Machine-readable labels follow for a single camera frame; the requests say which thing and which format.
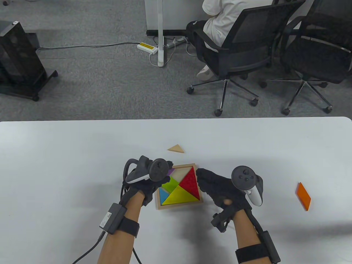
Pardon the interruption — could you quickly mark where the white power cable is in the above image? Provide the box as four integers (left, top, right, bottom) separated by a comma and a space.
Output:
185, 37, 197, 56
149, 38, 176, 67

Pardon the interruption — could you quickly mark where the orange parallelogram tangram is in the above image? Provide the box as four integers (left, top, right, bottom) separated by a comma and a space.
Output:
295, 182, 311, 211

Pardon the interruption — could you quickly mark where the grey left wrist module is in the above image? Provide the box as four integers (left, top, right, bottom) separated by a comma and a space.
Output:
99, 203, 127, 235

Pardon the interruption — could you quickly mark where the person's right hand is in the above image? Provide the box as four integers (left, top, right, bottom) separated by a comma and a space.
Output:
196, 168, 253, 233

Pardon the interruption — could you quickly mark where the grey right wrist module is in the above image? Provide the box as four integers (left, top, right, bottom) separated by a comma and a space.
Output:
258, 230, 281, 264

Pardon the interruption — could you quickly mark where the white desk leg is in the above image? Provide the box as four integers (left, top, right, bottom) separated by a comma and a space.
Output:
157, 0, 167, 67

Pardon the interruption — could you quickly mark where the black glove cable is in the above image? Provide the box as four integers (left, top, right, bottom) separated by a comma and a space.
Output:
72, 231, 142, 264
246, 209, 265, 234

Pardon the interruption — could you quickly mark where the black mesh office chair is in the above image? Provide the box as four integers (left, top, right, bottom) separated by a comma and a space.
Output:
260, 0, 352, 115
186, 0, 306, 117

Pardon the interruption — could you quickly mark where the grey hand controller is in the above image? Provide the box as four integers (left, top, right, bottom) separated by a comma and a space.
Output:
231, 166, 263, 207
122, 155, 169, 185

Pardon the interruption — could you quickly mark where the black left wrist strap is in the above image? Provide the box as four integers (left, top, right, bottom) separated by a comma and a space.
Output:
117, 217, 140, 238

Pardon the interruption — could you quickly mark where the black floor cable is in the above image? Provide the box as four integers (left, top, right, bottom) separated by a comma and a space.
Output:
36, 42, 141, 51

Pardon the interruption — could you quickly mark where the grey power strip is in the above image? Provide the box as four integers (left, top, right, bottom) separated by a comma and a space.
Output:
166, 38, 187, 49

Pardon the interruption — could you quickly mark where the black desk foot bar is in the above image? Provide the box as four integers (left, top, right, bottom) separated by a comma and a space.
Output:
146, 29, 190, 36

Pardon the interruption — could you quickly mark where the yellow triangle tangram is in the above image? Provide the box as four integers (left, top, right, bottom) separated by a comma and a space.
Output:
162, 185, 200, 205

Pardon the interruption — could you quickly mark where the wooden square tray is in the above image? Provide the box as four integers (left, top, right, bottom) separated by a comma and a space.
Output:
155, 163, 204, 211

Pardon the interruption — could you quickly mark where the grey wrist module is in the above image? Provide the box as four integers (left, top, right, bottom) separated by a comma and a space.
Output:
99, 203, 127, 235
258, 230, 281, 264

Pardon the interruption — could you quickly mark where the white desk panel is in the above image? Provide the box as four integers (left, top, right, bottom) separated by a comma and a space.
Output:
145, 0, 212, 31

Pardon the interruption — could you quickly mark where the black computer tower on stand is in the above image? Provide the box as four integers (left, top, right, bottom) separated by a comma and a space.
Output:
0, 21, 58, 101

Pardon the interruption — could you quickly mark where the black right glove cable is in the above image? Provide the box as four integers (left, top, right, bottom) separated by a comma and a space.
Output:
246, 209, 265, 234

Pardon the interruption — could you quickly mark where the grey right hand controller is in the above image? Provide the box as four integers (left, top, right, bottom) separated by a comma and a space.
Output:
231, 166, 263, 207

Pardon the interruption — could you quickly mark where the green square tangram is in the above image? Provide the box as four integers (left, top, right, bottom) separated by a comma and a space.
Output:
161, 176, 178, 193

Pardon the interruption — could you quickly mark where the person's right forearm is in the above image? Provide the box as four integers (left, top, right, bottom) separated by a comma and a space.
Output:
232, 209, 275, 264

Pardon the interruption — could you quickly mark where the grey left hand controller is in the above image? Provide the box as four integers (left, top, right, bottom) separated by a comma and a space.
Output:
122, 155, 169, 185

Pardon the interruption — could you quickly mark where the person's left hand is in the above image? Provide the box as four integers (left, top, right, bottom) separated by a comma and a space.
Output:
119, 160, 174, 207

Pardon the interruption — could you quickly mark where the blue triangle tangram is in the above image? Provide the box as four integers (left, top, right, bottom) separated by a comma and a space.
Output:
159, 188, 170, 205

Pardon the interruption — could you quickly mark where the person's left forearm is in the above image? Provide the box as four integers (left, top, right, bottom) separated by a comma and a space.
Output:
97, 191, 146, 264

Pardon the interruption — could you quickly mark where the black right wrist strap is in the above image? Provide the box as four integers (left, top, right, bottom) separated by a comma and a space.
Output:
235, 243, 271, 264

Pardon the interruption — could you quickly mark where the black wrist strap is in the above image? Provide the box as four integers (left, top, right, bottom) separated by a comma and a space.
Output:
117, 217, 140, 238
235, 243, 271, 264

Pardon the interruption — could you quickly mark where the white and yellow power strip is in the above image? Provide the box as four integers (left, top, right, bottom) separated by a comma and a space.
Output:
137, 42, 159, 54

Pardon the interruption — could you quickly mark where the red triangle tangram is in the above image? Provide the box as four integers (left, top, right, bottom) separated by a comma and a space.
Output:
179, 167, 200, 200

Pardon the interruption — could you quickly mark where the black left glove cable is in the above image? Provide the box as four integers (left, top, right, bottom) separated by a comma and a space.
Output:
72, 231, 142, 264

